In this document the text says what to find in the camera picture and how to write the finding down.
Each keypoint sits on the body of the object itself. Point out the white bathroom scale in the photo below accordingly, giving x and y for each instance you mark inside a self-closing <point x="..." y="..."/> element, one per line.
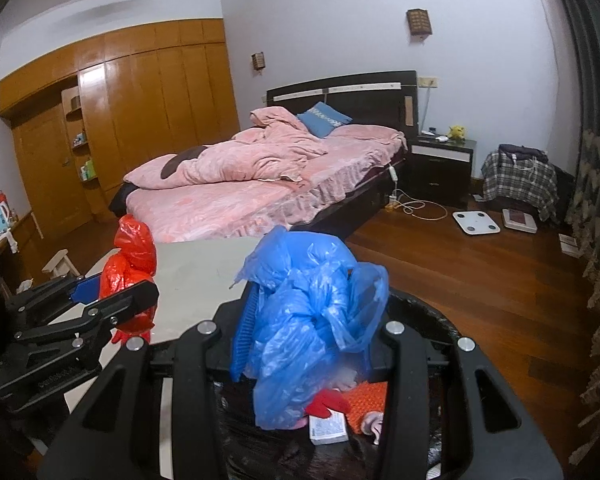
<point x="476" y="222"/>

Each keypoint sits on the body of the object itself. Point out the black cloth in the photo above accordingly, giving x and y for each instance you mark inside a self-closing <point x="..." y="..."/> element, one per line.
<point x="120" y="200"/>

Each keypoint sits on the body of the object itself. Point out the blue pillow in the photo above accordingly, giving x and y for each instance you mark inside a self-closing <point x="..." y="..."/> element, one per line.
<point x="322" y="119"/>

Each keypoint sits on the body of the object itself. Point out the plaid bag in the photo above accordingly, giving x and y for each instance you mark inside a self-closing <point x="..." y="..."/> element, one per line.
<point x="520" y="180"/>

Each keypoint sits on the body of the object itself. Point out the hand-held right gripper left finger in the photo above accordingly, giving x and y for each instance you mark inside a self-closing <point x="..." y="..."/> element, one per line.
<point x="242" y="340"/>

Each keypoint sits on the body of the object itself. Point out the orange mesh bag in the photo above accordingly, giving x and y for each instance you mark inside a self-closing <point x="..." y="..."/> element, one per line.
<point x="365" y="397"/>

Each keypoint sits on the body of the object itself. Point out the white booklet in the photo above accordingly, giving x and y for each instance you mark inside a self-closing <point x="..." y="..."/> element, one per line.
<point x="568" y="245"/>

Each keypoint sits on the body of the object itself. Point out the bed with pink sheet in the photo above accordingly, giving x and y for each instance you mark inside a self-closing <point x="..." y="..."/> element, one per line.
<point x="230" y="205"/>

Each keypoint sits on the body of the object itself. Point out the dark patterned curtain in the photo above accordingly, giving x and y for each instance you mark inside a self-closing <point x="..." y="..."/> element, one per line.
<point x="595" y="160"/>

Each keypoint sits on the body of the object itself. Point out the wooden wardrobe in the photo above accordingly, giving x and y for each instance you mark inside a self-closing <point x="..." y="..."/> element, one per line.
<point x="140" y="100"/>

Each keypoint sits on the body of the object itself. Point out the dark nightstand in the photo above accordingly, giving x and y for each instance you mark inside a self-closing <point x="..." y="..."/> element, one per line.
<point x="440" y="175"/>

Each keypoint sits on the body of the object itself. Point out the blue plastic bag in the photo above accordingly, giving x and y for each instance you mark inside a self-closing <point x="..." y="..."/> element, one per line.
<point x="300" y="310"/>

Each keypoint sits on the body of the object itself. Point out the bin with black liner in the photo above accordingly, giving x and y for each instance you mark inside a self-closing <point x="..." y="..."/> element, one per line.
<point x="430" y="320"/>

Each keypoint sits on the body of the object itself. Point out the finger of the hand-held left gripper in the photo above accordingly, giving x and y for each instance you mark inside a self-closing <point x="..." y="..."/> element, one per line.
<point x="125" y="302"/>
<point x="86" y="290"/>

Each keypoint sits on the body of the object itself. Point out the dark wooden headboard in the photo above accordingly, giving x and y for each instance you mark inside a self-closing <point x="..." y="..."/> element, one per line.
<point x="360" y="97"/>

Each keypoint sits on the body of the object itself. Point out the yellow plush toy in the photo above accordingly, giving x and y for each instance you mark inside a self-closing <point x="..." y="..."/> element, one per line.
<point x="456" y="132"/>

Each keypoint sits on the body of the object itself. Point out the red plastic bag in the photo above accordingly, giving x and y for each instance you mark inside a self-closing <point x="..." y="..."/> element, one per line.
<point x="130" y="255"/>

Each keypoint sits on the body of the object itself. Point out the red cloth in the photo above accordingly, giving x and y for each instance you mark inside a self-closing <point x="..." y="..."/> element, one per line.
<point x="325" y="402"/>

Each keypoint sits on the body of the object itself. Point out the wooden wall lamp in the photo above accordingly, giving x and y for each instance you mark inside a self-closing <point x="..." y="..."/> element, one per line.
<point x="419" y="22"/>
<point x="258" y="61"/>

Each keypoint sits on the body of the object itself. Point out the wall socket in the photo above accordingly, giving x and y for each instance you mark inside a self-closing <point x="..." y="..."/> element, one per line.
<point x="427" y="81"/>

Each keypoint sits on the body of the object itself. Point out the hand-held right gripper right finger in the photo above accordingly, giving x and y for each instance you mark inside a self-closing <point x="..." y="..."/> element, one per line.
<point x="397" y="360"/>

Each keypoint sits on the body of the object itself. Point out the pink duvet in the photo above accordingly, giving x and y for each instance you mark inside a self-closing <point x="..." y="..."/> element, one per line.
<point x="240" y="160"/>

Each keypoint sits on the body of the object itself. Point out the white cardboard box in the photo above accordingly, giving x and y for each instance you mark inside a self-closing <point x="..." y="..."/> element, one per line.
<point x="328" y="427"/>

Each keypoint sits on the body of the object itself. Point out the small wooden stool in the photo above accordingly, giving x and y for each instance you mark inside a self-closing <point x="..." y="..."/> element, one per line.
<point x="60" y="262"/>

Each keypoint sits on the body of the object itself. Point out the green box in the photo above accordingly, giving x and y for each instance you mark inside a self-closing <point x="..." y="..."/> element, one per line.
<point x="87" y="170"/>

